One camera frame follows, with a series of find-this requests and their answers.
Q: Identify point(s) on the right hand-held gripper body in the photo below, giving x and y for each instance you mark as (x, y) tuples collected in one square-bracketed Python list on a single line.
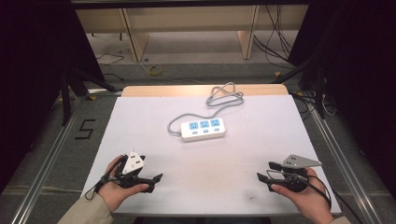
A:
[(295, 177)]

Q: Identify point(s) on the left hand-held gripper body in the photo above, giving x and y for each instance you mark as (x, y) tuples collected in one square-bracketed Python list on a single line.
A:
[(133, 164)]

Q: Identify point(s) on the person's right hand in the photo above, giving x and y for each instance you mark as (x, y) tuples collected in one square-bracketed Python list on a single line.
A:
[(308, 200)]

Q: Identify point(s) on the person's left hand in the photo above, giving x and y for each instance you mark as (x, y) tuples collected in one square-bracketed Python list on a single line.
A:
[(120, 193)]

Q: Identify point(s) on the white power strip blue sockets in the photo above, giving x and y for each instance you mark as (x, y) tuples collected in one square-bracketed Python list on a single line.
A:
[(204, 129)]

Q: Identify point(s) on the black metal stand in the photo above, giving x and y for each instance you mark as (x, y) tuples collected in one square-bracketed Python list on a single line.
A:
[(66, 96), (319, 93)]

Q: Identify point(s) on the black curtain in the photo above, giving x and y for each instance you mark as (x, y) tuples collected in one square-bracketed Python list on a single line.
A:
[(358, 77), (34, 77)]

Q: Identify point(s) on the aluminium floor rail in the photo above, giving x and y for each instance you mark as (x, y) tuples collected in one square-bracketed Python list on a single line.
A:
[(46, 161), (345, 168)]

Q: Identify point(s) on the wooden shelf frame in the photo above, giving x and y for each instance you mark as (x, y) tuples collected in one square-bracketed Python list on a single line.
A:
[(193, 18)]

